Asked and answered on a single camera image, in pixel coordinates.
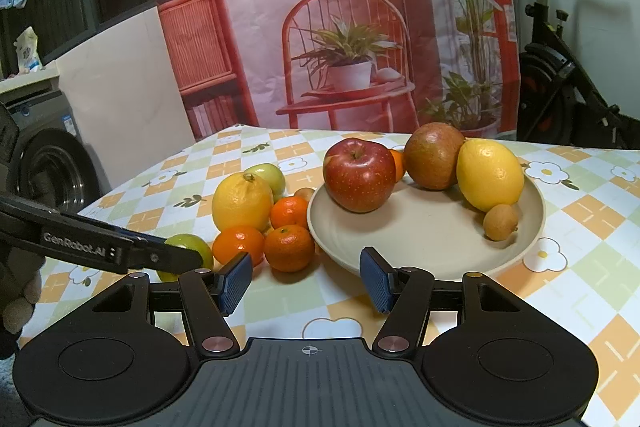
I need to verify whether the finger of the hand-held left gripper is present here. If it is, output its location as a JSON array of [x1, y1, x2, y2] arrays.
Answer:
[[117, 229, 205, 273]]

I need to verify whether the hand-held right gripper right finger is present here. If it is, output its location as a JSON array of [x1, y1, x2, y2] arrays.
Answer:
[[359, 247, 526, 357]]

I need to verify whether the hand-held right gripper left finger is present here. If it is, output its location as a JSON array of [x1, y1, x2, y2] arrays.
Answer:
[[90, 251, 253, 358]]

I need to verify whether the orange tangerine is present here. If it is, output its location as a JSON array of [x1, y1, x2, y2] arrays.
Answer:
[[263, 225, 317, 273], [212, 226, 266, 269], [389, 148, 406, 184], [270, 196, 311, 230]]

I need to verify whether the beige round plate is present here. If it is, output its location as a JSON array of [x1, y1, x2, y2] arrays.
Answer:
[[306, 179, 547, 282]]

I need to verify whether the red apple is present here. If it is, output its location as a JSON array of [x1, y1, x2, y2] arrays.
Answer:
[[322, 138, 398, 214]]

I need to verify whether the pale green apple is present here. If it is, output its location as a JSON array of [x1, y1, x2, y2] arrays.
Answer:
[[243, 163, 287, 202]]

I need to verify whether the brown kiwi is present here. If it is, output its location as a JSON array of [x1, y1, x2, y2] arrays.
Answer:
[[482, 203, 520, 242]]

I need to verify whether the large yellow lemon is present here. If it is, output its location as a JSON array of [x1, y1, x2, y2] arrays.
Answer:
[[456, 138, 525, 212]]

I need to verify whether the person's left hand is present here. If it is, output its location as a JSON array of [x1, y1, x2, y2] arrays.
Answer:
[[0, 252, 46, 360]]

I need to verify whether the grey washing machine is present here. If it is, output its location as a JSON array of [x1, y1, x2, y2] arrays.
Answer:
[[0, 77, 103, 212]]

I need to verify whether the reddish brown pomegranate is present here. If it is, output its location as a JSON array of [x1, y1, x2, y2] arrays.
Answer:
[[403, 122, 467, 191]]

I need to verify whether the white plastic bag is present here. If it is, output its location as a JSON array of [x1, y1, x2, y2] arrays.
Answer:
[[14, 27, 43, 74]]

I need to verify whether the black exercise bike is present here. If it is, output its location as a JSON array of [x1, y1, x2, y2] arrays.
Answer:
[[500, 0, 640, 150]]

